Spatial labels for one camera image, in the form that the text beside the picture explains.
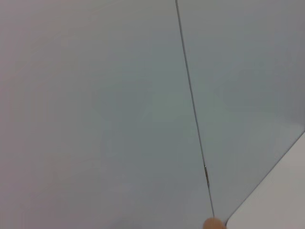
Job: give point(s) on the brown woven handbag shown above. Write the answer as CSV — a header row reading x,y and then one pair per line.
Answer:
x,y
212,224

